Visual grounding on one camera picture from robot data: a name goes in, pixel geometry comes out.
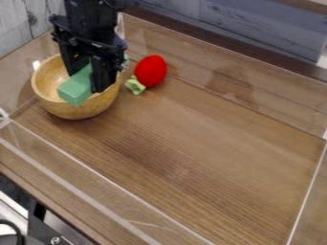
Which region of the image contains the brown wooden bowl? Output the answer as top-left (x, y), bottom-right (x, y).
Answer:
top-left (30, 55), bottom-right (122, 120)

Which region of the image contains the black cable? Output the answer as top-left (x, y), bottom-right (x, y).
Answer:
top-left (0, 218), bottom-right (26, 245)

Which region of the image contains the red toy strawberry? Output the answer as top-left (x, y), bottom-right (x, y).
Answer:
top-left (125, 55), bottom-right (167, 96)

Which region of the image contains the clear acrylic corner bracket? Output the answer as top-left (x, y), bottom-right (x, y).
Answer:
top-left (114, 12), bottom-right (125, 39)

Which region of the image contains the green rectangular block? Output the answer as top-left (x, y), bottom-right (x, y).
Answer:
top-left (56, 63), bottom-right (96, 106)

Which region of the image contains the black metal clamp bracket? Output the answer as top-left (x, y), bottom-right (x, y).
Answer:
top-left (26, 202), bottom-right (73, 245)

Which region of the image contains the clear acrylic front wall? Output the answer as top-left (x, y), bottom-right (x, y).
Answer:
top-left (0, 108), bottom-right (213, 245)

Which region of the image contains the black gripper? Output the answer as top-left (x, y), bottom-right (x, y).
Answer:
top-left (48, 0), bottom-right (128, 93)

